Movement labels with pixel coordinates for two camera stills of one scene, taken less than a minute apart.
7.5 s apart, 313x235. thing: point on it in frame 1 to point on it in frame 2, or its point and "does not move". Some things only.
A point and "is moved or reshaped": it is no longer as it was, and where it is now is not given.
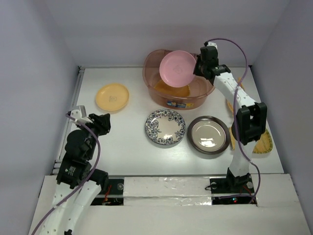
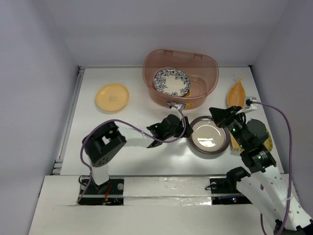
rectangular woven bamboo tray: [263, 145] does not move
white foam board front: [183, 205] does not move
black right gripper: [196, 71] to [221, 116]
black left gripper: [101, 121] to [181, 128]
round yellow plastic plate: [112, 97] does not move
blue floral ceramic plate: [165, 127] is moved or reshaped
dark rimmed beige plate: [208, 134] does not move
